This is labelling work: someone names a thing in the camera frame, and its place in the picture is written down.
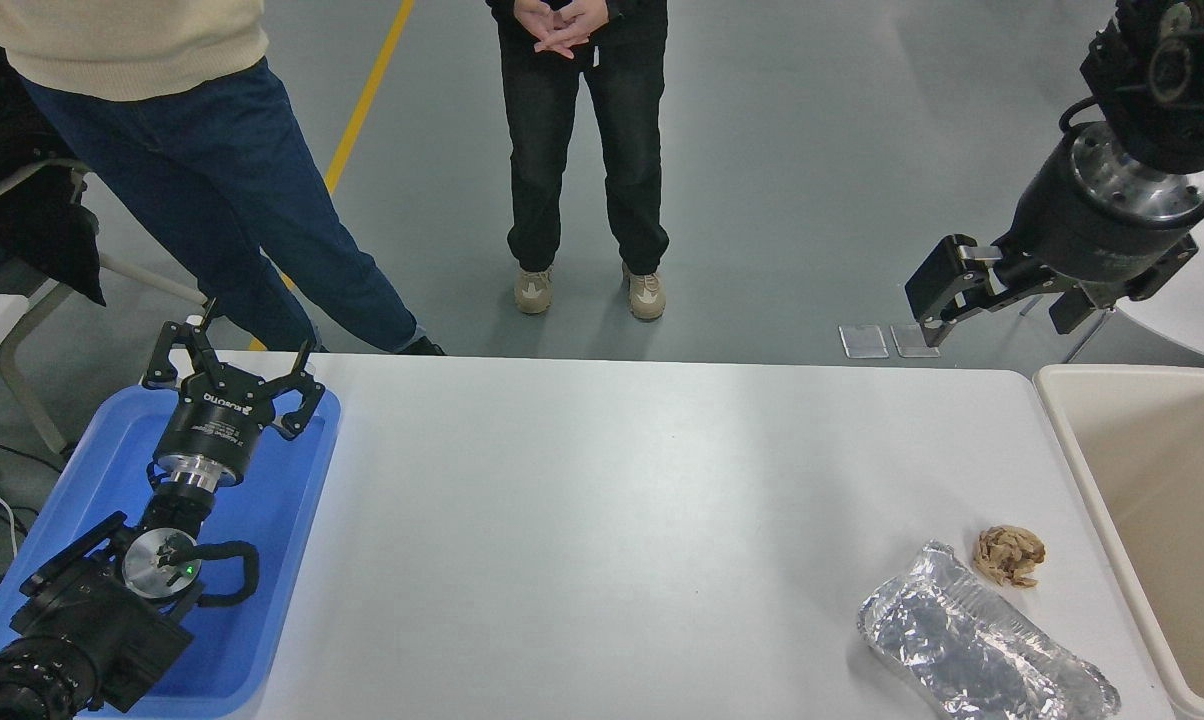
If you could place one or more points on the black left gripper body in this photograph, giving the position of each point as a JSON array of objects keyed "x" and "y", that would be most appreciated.
[{"x": 212, "y": 425}]

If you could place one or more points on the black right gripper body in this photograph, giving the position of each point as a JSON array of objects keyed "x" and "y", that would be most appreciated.
[{"x": 1072, "y": 230}]

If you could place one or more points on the foil plate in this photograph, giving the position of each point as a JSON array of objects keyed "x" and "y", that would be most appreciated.
[{"x": 972, "y": 645}]

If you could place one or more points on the clear floor plate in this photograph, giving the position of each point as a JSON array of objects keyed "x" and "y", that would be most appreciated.
[
  {"x": 864, "y": 341},
  {"x": 912, "y": 342}
]

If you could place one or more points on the person's right hand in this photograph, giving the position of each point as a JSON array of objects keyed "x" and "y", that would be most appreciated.
[{"x": 544, "y": 22}]

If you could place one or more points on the person's left hand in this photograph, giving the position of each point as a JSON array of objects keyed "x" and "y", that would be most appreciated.
[{"x": 587, "y": 18}]

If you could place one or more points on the blue plastic tray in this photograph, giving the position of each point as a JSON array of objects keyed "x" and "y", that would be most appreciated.
[{"x": 262, "y": 520}]

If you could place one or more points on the white shell chair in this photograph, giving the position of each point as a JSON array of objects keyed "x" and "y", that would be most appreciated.
[{"x": 1202, "y": 290}]

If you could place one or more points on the large pale bin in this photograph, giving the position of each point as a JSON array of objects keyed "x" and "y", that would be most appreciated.
[{"x": 1162, "y": 500}]

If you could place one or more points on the black jacket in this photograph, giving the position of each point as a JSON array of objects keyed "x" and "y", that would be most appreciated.
[{"x": 32, "y": 220}]

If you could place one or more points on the crumpled tan paper ball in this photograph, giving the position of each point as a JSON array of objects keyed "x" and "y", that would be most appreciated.
[{"x": 1009, "y": 555}]

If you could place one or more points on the pale frame chair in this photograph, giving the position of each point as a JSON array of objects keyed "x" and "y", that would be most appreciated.
[{"x": 24, "y": 312}]

